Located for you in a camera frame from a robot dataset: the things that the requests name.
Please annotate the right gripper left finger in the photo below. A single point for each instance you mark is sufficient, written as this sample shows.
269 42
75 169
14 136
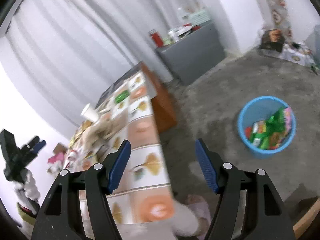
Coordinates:
75 196

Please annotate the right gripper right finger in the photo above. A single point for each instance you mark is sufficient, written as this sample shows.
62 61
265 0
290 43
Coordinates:
265 216

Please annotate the green snack bag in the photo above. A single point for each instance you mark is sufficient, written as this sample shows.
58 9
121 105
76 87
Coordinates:
268 134

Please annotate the beige paper bag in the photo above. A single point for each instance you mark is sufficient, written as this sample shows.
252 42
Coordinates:
102 129

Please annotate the blue trash basket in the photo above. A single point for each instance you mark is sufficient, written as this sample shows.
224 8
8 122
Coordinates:
261 108

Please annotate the white gloved left hand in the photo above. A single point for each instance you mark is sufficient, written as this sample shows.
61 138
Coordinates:
27 192

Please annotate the patterned tablecloth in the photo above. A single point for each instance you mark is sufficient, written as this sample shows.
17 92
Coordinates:
144 192

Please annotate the white paper cup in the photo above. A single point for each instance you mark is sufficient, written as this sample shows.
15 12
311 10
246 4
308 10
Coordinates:
89 113

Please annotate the small green wrapper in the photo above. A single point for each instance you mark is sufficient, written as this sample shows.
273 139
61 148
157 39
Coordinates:
122 96

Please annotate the grey curtain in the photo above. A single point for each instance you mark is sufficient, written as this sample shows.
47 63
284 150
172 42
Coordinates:
62 54

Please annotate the grey cabinet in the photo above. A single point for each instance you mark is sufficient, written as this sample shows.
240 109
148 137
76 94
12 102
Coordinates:
194 55

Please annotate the red thermos bottle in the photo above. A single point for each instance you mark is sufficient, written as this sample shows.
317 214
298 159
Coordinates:
156 38

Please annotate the rolled patterned mat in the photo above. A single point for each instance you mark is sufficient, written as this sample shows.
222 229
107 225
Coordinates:
280 17

